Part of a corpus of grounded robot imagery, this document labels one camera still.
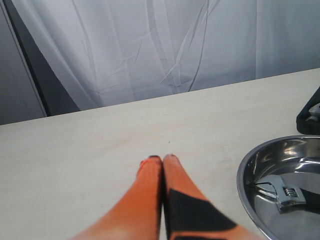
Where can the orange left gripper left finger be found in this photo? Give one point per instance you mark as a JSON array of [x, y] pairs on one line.
[[137, 215]]

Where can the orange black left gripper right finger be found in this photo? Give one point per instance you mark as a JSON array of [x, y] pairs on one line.
[[189, 215]]

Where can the steel adjustable wrench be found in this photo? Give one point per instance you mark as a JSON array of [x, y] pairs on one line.
[[287, 196]]

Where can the black plastic tool case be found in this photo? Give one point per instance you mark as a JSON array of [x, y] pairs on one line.
[[308, 120]]

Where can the round steel bowl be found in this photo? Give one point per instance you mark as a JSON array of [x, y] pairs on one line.
[[297, 160]]

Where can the white backdrop curtain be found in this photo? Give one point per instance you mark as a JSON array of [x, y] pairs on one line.
[[108, 52]]

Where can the dark vertical frame post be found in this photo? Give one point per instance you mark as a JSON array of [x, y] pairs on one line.
[[52, 94]]

